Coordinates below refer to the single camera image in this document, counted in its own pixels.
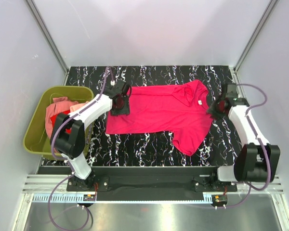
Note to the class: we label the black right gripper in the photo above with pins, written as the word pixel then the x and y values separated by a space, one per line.
pixel 211 111

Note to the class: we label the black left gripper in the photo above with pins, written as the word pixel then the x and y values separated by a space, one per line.
pixel 125 110

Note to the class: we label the magenta pink t-shirt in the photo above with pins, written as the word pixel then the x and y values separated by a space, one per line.
pixel 180 109

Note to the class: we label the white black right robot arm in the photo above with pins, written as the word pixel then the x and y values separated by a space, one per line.
pixel 258 159

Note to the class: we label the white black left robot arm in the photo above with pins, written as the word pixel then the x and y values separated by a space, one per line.
pixel 71 146

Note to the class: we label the light pink shirt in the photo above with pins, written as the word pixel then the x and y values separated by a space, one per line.
pixel 77 106

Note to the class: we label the salmon pink shirt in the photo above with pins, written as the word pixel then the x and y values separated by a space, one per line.
pixel 59 105

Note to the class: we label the red folded shirt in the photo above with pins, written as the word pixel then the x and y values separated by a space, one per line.
pixel 53 119

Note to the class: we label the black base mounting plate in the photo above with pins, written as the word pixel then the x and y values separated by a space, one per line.
pixel 161 182

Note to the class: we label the olive green plastic bin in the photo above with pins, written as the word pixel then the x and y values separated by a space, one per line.
pixel 36 140

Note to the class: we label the aluminium left frame post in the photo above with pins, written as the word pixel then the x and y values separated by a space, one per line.
pixel 44 30

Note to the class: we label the aluminium frame post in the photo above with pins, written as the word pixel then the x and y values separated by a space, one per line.
pixel 259 27
pixel 44 30

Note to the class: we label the aluminium right frame post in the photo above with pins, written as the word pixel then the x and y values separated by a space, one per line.
pixel 259 27

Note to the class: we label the white slotted cable duct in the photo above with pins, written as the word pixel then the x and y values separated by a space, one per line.
pixel 102 198

